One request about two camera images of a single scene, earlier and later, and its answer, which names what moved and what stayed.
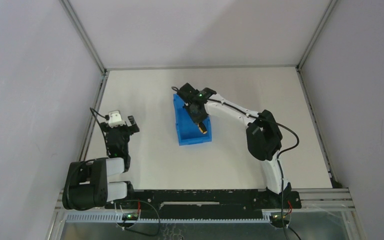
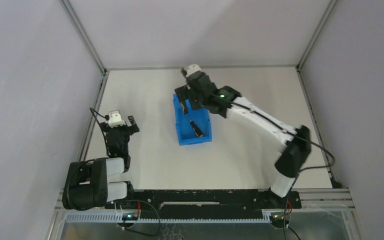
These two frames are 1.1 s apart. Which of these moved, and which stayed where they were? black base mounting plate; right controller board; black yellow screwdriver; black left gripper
Moved: black yellow screwdriver
Stayed: right controller board; black base mounting plate; black left gripper
